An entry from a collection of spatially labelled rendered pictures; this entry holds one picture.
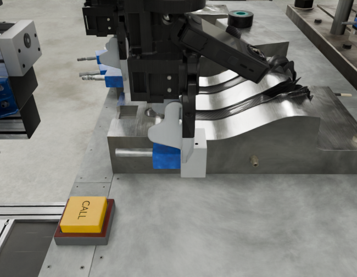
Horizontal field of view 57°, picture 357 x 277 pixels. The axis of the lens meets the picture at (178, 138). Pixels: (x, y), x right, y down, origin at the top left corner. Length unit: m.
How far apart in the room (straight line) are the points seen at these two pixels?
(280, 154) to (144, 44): 0.36
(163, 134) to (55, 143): 1.81
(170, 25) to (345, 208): 0.44
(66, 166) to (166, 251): 1.52
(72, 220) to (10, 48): 0.44
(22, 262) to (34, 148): 1.01
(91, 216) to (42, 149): 1.65
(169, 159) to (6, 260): 0.99
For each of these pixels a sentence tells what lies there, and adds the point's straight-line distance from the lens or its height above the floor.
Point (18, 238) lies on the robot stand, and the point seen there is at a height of 0.21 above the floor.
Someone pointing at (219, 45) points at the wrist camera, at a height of 1.10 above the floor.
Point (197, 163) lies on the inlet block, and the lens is 0.46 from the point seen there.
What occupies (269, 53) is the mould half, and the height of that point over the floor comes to 0.88.
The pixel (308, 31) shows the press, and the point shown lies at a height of 0.76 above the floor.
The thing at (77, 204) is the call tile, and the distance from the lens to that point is 0.56.
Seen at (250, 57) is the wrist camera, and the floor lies 1.09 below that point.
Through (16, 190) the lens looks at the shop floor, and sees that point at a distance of 1.94.
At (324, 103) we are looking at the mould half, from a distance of 0.81.
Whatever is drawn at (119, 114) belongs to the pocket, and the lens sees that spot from 0.68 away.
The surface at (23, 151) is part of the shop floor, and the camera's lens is 2.20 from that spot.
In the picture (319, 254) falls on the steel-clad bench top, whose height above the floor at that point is 0.80.
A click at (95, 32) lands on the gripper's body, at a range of 0.68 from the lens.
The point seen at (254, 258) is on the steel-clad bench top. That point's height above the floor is 0.80.
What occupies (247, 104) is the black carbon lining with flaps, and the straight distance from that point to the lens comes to 0.66.
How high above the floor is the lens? 1.23
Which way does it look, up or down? 36 degrees down
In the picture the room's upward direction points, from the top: straight up
